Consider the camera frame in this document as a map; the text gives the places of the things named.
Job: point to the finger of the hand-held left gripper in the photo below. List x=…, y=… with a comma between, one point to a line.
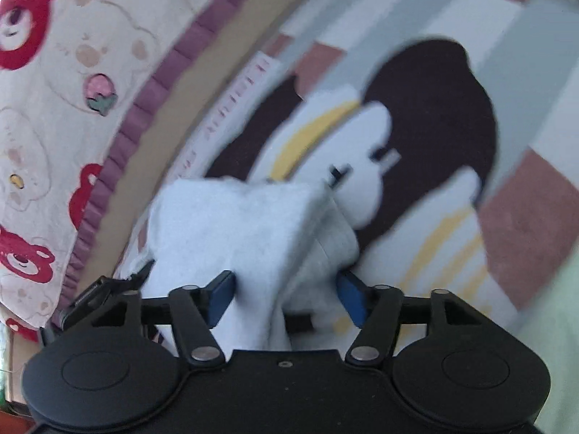
x=90, y=300

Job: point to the bear printed bed sheet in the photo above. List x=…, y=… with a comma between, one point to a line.
x=54, y=99

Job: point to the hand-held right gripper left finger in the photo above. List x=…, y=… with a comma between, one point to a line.
x=221, y=298

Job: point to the white fleece garment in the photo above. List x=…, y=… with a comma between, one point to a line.
x=217, y=235

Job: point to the light green cloth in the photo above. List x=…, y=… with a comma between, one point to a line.
x=561, y=348

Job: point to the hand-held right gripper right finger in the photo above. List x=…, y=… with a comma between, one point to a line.
x=353, y=298

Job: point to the cartoon printed rug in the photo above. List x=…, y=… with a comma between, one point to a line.
x=429, y=122

